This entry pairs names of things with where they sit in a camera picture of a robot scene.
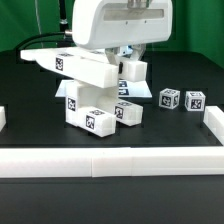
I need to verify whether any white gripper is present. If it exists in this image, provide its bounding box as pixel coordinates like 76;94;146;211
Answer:
72;0;173;74

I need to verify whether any white chair back frame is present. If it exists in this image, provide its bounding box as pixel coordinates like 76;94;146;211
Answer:
20;47;147;88

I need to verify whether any white chair seat part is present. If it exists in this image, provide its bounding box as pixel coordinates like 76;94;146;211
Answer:
65;80;118;127

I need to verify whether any small white part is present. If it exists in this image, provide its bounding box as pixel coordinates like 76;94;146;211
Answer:
78;106;116;137

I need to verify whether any black pole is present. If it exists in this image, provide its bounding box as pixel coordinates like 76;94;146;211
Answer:
58;0;68;47

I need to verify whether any white marker base plate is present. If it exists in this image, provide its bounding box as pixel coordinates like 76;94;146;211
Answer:
55;79;152;98

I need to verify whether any black cable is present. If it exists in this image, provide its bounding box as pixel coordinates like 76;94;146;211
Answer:
13;29;76;51

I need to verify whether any white fence wall right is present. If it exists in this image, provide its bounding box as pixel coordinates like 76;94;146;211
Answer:
203;106;224;146

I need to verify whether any white fence wall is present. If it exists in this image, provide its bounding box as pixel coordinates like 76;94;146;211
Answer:
0;106;6;132
0;146;224;178
203;106;224;146

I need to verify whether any white fence wall front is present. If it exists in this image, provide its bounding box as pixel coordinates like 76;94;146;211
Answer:
0;146;224;178

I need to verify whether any white fence wall left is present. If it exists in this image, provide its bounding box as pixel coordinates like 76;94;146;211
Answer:
0;106;6;132

